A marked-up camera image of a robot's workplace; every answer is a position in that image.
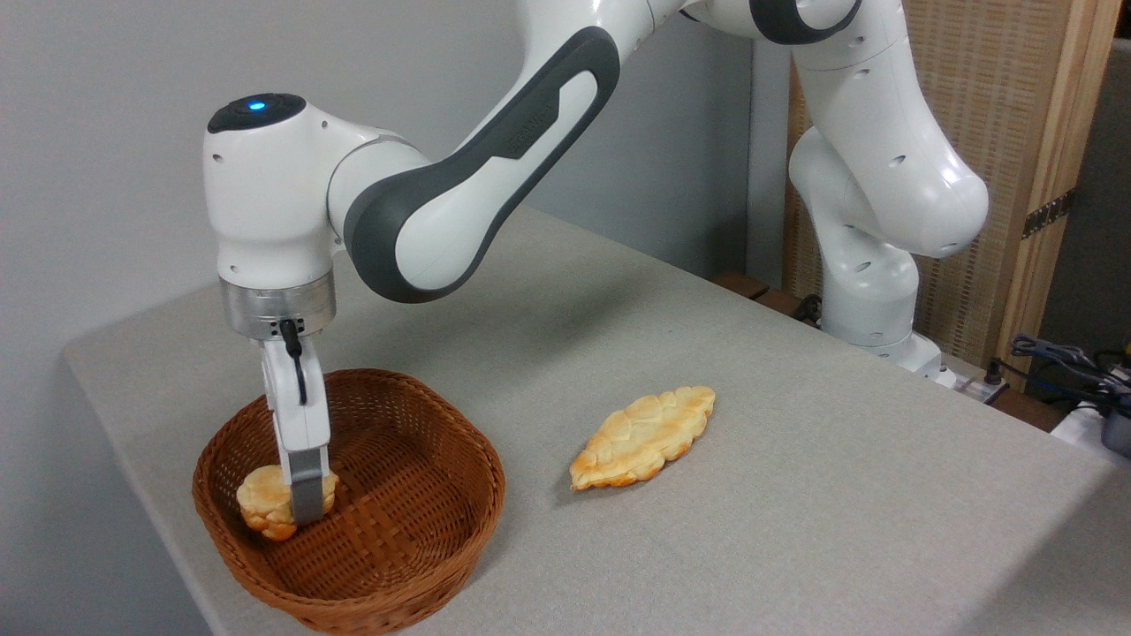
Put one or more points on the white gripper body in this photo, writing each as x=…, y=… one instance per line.
x=296, y=415

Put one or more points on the oval braided bread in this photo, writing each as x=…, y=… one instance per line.
x=641, y=437

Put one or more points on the metal screen hinge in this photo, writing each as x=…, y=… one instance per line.
x=1049, y=213

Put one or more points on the round golden bread roll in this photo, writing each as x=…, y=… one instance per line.
x=265, y=503

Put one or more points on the black plug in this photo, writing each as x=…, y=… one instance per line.
x=995, y=373

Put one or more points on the woven wooden screen panel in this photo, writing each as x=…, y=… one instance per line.
x=1016, y=106

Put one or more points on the brown wicker basket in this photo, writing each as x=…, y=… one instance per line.
x=406, y=530

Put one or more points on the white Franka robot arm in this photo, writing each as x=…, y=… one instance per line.
x=265, y=203

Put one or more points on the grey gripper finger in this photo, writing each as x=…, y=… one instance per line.
x=307, y=490

